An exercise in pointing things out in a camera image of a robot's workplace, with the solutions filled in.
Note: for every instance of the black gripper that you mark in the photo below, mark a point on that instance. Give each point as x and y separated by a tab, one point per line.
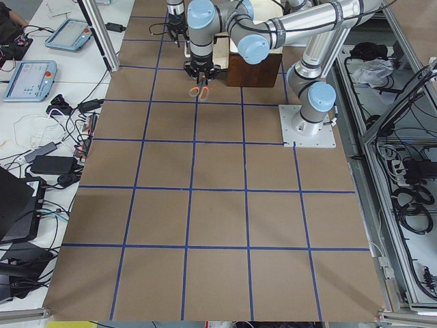
176	24
201	64

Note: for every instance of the orange grey scissors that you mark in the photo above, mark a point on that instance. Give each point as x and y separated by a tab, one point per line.
200	91

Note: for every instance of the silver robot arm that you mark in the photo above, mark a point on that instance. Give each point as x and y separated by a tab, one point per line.
319	24
175	7

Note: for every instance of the brown wooden cabinet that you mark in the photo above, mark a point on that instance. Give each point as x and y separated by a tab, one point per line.
242	74

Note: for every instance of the blue teach pendant upper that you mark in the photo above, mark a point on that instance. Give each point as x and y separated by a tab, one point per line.
71	35

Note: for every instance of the blue teach pendant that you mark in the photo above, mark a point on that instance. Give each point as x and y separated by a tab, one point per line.
71	35
31	81

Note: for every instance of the blue teach pendant lower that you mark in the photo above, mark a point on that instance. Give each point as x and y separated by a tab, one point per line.
31	81

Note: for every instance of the black cloth bundle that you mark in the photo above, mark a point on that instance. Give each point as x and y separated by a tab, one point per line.
368	51

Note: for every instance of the white crumpled cloth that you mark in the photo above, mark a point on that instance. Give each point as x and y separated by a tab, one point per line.
374	72

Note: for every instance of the black power adapter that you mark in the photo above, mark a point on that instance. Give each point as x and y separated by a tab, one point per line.
53	165

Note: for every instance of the black laptop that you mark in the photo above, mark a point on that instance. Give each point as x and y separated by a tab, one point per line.
21	202

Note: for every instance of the aluminium frame post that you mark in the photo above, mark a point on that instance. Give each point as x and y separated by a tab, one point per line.
95	22

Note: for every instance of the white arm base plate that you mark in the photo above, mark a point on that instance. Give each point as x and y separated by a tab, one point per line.
298	133

